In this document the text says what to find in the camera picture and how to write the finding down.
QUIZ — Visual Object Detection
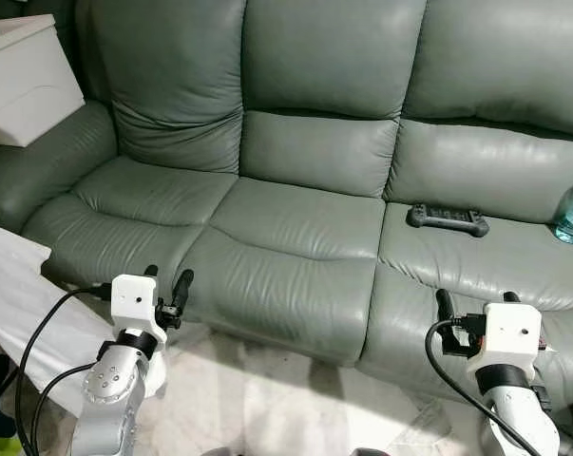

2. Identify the black game controller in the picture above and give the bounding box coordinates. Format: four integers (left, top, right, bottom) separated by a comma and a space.
406, 202, 490, 238

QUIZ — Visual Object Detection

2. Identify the grey-green leather sofa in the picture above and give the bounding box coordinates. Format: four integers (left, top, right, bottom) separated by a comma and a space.
0, 0, 573, 405

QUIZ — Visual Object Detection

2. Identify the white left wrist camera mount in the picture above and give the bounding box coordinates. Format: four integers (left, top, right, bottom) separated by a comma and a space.
109, 275, 169, 347

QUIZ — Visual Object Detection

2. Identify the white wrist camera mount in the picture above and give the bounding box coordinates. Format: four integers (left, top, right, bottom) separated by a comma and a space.
109, 275, 169, 347
465, 302, 545, 383

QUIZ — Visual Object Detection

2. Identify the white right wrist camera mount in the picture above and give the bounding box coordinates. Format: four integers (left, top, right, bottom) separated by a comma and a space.
465, 302, 545, 383

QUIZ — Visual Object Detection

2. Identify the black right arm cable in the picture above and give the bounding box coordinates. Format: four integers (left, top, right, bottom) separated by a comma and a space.
425, 318, 544, 456

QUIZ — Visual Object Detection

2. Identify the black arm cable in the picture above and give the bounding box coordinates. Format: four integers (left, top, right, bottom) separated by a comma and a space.
13, 285, 113, 456
425, 318, 544, 456

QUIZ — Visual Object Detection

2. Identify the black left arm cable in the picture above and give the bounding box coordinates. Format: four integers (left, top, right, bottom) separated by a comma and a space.
13, 285, 113, 456

